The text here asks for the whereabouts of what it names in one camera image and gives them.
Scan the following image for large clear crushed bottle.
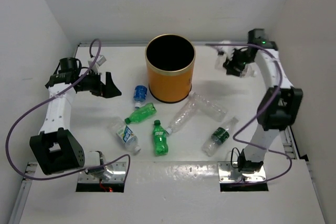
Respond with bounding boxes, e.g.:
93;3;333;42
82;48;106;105
188;91;227;122

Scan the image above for small blue label bottle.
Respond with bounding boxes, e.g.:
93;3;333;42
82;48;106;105
133;85;148;109

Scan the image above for orange cylindrical bin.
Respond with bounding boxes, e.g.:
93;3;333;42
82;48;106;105
145;34;196;103

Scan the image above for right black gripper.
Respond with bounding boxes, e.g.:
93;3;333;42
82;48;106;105
222;46;253;76

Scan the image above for clear ribbed bottle white cap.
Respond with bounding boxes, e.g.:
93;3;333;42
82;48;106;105
166;100;197;135

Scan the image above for green Sprite bottle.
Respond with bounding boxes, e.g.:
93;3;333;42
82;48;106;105
152;120;169;156

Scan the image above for clear bottle white blue label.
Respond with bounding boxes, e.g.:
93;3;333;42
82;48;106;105
109;117;141;155

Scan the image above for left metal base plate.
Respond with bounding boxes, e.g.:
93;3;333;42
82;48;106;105
77;162;127;184

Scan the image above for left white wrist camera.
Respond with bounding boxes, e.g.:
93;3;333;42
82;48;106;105
88;55;106;72

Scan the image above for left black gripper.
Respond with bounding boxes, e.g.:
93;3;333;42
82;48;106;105
77;68;121;98

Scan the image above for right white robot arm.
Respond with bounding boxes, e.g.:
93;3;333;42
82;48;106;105
223;28;303;173

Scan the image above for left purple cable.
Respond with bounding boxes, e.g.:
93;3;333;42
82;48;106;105
5;38;131;181

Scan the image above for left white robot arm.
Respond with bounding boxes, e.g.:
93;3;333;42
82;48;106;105
29;55;122;175

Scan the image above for purple cable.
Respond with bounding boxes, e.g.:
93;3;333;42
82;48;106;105
5;38;131;181
204;42;293;184

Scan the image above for metal base plate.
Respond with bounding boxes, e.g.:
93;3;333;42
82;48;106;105
77;162;127;184
217;162;266;184

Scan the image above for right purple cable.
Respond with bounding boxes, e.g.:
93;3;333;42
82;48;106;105
204;42;293;184

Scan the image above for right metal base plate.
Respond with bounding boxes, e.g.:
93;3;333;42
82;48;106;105
217;162;266;184

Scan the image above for clear bottle dark green label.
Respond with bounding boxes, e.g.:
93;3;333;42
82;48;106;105
202;116;239;157

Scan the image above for green bottle sideways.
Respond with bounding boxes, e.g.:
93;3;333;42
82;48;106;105
124;103;156;124

